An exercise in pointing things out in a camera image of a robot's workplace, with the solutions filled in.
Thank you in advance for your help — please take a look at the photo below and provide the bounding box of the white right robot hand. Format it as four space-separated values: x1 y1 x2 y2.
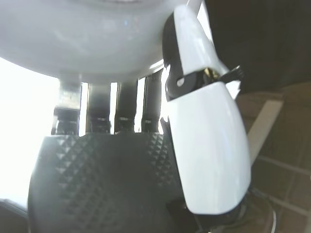
28 4 252 233

